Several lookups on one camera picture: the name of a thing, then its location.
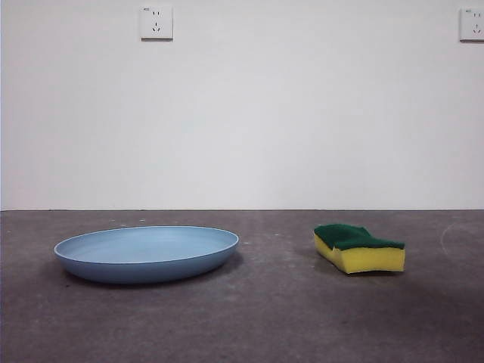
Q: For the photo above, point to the light blue round plate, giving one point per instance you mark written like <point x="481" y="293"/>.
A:
<point x="143" y="257"/>

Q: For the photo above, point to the yellow sponge with green scourer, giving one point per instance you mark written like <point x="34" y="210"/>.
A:
<point x="370" y="261"/>

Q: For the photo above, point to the white wall socket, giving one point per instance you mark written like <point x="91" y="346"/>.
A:
<point x="472" y="24"/>
<point x="157" y="22"/>

